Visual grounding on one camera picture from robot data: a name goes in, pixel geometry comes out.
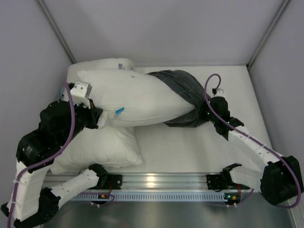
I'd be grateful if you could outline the light blue crumpled cloth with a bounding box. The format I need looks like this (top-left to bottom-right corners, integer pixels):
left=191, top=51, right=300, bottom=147
left=55, top=82, right=67, bottom=101

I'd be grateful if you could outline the white bare pillow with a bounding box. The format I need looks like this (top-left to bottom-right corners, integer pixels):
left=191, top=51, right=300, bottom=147
left=50, top=58, right=143, bottom=174

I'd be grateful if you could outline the aluminium rail beam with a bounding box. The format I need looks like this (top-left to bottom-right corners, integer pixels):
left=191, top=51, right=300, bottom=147
left=44, top=172, right=264, bottom=190

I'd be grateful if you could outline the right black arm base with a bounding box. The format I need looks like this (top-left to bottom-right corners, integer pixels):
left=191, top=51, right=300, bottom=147
left=206, top=174, right=238, bottom=191

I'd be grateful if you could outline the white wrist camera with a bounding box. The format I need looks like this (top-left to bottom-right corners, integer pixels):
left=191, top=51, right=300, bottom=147
left=212, top=88, right=227, bottom=98
left=70, top=81, right=92, bottom=108

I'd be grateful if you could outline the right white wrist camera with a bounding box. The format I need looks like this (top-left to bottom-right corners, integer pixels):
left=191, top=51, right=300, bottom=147
left=212, top=88, right=227, bottom=98

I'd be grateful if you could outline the right aluminium frame post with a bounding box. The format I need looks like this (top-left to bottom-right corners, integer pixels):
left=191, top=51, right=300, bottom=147
left=246, top=0, right=292, bottom=71

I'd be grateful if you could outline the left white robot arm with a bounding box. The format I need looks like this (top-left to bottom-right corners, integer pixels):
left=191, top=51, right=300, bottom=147
left=1, top=100, right=108, bottom=228

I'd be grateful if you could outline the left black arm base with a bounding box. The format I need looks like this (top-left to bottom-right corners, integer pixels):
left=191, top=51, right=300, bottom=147
left=93, top=174, right=123, bottom=190

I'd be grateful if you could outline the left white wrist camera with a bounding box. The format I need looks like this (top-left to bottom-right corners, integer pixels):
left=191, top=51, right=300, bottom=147
left=70, top=81, right=92, bottom=108

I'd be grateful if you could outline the dark grey checked pillowcase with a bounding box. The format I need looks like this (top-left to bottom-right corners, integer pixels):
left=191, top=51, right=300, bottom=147
left=148, top=70, right=208, bottom=128

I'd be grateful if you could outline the left aluminium frame post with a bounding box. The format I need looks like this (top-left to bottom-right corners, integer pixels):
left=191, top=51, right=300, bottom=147
left=35, top=0, right=77, bottom=64

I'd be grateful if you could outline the aluminium frame post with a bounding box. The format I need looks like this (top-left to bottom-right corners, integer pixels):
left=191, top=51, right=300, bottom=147
left=35, top=0, right=77, bottom=64
left=246, top=0, right=292, bottom=71

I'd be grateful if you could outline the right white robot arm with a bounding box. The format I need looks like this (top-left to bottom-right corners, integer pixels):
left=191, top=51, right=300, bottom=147
left=199, top=96, right=304, bottom=208

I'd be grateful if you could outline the grey slotted cable duct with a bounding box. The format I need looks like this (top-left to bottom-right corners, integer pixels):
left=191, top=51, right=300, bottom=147
left=72, top=191, right=240, bottom=202

